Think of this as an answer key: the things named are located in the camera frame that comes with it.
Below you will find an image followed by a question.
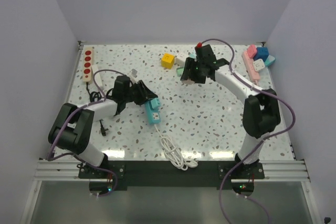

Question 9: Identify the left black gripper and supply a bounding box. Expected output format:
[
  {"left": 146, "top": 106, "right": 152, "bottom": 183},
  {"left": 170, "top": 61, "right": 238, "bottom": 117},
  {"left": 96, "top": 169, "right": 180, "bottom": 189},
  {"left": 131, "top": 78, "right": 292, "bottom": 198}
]
[{"left": 123, "top": 80, "right": 157, "bottom": 105}]

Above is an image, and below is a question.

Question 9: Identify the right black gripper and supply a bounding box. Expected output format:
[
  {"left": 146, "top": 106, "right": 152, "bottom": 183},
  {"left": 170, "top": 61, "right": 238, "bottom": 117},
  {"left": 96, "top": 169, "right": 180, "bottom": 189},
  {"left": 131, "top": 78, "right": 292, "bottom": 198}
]
[{"left": 181, "top": 57, "right": 206, "bottom": 84}]

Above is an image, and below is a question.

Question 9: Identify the peach starfish cube adapter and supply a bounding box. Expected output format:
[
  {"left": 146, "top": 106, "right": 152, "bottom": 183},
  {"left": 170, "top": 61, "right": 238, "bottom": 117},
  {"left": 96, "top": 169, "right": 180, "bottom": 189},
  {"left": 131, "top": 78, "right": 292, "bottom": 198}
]
[{"left": 182, "top": 79, "right": 195, "bottom": 85}]

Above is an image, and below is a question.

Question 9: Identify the white green cube adapter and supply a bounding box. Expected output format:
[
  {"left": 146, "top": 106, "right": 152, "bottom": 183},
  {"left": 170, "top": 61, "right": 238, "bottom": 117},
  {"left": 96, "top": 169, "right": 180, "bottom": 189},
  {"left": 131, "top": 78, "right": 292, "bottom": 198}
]
[{"left": 176, "top": 67, "right": 184, "bottom": 77}]

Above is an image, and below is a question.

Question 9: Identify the white cartoon cube adapter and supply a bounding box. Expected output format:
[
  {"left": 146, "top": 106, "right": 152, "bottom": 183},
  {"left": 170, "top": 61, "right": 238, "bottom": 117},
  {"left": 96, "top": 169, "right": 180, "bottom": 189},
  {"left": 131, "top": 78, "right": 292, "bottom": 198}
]
[{"left": 175, "top": 54, "right": 188, "bottom": 67}]

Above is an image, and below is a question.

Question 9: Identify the teal power strip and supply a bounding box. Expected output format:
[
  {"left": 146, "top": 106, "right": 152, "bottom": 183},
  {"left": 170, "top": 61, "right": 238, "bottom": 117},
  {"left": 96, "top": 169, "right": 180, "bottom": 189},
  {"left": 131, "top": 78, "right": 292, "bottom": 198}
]
[
  {"left": 264, "top": 55, "right": 276, "bottom": 67},
  {"left": 144, "top": 101, "right": 161, "bottom": 125}
]

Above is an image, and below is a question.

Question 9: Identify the yellow cube plug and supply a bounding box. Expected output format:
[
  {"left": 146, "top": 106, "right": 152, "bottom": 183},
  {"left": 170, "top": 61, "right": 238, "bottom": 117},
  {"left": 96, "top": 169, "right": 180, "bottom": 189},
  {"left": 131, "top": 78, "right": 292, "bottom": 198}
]
[{"left": 161, "top": 54, "right": 175, "bottom": 69}]

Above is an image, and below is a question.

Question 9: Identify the beige red power strip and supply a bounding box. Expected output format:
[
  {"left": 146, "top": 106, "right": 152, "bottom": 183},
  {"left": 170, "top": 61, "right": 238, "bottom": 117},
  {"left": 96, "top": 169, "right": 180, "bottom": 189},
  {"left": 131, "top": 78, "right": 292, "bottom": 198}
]
[{"left": 82, "top": 47, "right": 95, "bottom": 83}]

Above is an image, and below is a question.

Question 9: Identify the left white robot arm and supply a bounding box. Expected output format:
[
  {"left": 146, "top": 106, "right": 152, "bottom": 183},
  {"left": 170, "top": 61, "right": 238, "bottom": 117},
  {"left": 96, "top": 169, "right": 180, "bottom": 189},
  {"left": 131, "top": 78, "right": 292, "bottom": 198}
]
[{"left": 47, "top": 75, "right": 158, "bottom": 178}]

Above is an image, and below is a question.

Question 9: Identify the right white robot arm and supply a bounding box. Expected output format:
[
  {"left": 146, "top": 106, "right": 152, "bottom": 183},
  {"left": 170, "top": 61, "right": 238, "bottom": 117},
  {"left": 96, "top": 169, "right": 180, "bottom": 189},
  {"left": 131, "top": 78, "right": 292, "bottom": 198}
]
[{"left": 178, "top": 57, "right": 281, "bottom": 178}]

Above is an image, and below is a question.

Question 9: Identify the white pink power strip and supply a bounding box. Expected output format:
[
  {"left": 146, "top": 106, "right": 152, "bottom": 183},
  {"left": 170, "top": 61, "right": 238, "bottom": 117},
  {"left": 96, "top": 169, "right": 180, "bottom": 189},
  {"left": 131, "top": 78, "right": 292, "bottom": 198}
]
[{"left": 242, "top": 51, "right": 266, "bottom": 83}]

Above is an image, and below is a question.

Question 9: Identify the pink cube adapter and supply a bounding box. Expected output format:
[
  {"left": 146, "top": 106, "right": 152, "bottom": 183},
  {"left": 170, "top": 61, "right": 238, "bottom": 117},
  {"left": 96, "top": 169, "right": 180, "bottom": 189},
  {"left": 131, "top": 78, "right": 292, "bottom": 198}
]
[{"left": 247, "top": 45, "right": 257, "bottom": 58}]

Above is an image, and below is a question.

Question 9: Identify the dark blue cube adapter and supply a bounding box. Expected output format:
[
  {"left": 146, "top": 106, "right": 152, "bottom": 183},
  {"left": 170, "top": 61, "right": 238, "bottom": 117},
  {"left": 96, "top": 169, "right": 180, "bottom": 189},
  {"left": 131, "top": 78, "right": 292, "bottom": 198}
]
[{"left": 253, "top": 47, "right": 269, "bottom": 62}]

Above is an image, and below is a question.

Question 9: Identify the teal flat power strip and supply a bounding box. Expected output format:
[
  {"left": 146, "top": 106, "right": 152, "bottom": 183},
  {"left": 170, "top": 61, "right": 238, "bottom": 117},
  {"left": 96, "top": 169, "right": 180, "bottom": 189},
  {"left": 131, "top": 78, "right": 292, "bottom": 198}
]
[{"left": 264, "top": 55, "right": 276, "bottom": 67}]

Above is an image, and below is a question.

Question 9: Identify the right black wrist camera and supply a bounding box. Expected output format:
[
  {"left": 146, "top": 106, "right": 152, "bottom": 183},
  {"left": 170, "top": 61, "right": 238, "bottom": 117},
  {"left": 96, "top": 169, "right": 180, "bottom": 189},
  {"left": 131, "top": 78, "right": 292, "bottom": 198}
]
[{"left": 195, "top": 42, "right": 217, "bottom": 65}]

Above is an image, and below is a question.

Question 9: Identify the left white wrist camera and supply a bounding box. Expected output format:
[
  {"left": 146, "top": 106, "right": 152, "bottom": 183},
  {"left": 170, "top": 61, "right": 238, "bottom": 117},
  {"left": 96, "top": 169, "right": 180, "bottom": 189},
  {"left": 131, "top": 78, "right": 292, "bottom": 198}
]
[{"left": 129, "top": 69, "right": 138, "bottom": 83}]

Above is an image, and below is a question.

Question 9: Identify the aluminium front rail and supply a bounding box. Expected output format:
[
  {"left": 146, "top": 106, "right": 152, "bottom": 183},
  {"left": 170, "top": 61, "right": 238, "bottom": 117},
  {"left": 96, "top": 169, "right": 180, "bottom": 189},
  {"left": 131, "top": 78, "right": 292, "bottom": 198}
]
[{"left": 33, "top": 159, "right": 310, "bottom": 182}]

